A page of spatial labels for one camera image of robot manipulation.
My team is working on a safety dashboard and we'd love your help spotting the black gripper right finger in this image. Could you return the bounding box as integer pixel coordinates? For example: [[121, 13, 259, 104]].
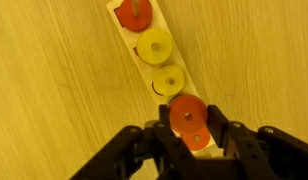
[[207, 104, 308, 180]]

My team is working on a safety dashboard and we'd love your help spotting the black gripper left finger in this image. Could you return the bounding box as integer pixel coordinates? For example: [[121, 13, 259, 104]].
[[69, 104, 208, 180]]

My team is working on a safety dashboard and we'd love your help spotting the orange round disc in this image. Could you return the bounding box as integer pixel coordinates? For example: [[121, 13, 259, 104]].
[[179, 124, 212, 152], [167, 94, 209, 135]]

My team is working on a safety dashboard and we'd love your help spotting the wooden peg board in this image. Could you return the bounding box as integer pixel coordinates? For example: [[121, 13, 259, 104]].
[[106, 0, 217, 158]]

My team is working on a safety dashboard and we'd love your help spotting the yellow round disc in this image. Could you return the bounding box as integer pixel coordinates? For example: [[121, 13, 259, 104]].
[[136, 28, 174, 66], [151, 64, 186, 97]]

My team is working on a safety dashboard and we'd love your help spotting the red round disc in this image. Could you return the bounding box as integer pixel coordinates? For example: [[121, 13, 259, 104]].
[[114, 0, 153, 33]]

